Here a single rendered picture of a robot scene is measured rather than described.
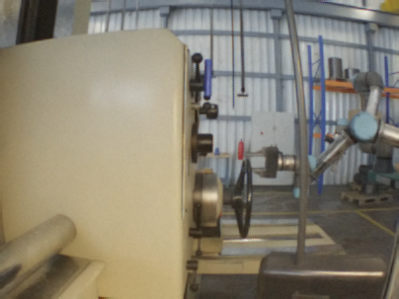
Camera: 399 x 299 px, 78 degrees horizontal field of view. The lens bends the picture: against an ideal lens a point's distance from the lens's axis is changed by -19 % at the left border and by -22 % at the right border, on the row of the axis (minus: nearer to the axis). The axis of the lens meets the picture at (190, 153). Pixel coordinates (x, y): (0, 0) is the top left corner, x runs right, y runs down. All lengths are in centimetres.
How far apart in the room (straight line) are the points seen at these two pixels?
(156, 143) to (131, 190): 15
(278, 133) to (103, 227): 760
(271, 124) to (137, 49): 752
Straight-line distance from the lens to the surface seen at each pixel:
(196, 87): 92
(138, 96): 83
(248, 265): 214
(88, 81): 89
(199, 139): 107
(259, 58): 905
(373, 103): 186
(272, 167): 131
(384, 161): 195
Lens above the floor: 161
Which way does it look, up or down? 5 degrees down
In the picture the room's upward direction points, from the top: 1 degrees clockwise
